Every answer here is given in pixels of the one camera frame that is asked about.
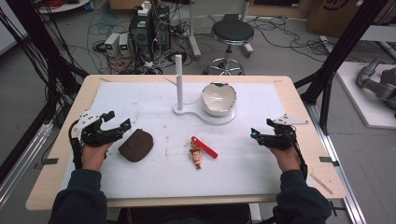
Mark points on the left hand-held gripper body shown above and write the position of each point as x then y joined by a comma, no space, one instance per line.
93,133

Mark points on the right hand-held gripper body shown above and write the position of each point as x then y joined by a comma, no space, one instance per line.
281,137

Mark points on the person's left hand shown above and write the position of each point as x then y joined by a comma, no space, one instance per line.
93,155

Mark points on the person's right hand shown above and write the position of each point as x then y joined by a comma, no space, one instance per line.
288,158

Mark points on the brown soft pouch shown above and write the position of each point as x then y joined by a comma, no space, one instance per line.
136,145

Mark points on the black table clamp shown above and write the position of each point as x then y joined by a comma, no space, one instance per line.
49,161
328,160

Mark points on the red key tag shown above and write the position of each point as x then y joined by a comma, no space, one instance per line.
205,146

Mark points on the white bowl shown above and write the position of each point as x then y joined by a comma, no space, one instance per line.
218,99

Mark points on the white foam mat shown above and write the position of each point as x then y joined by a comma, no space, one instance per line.
162,174

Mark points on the white power supply unit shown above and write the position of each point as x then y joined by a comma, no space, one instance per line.
124,45
112,45

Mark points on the white floor board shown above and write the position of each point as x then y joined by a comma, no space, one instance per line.
358,102

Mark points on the black computer tower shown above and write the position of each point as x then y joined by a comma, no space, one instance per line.
149,31

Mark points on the grey power strip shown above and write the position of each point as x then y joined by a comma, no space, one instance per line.
327,43

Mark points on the black round stool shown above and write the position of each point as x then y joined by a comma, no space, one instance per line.
232,34

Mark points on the white power strip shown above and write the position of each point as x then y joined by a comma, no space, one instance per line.
144,8

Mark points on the white metal stand leg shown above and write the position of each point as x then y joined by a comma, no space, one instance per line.
193,34

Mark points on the white round table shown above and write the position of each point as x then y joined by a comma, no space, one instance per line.
62,5

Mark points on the cardboard box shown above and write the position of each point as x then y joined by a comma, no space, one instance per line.
333,17

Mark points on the aluminium rail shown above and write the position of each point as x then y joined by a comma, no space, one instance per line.
339,174
21,165

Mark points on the white stand with post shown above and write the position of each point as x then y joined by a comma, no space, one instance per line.
179,81

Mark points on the black metal frame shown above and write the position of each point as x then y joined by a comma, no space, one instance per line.
336,62
43,46

